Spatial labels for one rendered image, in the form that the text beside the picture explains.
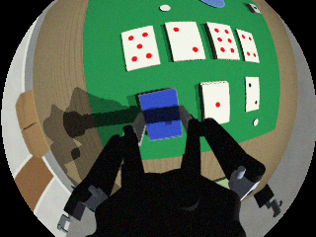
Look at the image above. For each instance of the blue round disc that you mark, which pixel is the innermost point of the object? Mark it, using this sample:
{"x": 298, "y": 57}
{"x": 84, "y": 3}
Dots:
{"x": 214, "y": 3}

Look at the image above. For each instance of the green felt play mat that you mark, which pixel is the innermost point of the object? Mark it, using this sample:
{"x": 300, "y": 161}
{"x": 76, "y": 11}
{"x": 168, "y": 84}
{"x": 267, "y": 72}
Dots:
{"x": 113, "y": 91}

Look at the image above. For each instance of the white playing card with red pips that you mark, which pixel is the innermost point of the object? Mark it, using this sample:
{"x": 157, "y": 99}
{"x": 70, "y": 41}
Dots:
{"x": 216, "y": 101}
{"x": 140, "y": 48}
{"x": 248, "y": 46}
{"x": 223, "y": 41}
{"x": 185, "y": 40}

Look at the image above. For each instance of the white round game token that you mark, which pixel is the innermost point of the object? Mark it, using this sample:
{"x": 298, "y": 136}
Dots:
{"x": 255, "y": 122}
{"x": 164, "y": 8}

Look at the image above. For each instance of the white card with black pips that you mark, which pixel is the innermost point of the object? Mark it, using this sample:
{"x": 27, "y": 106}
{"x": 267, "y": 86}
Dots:
{"x": 252, "y": 93}

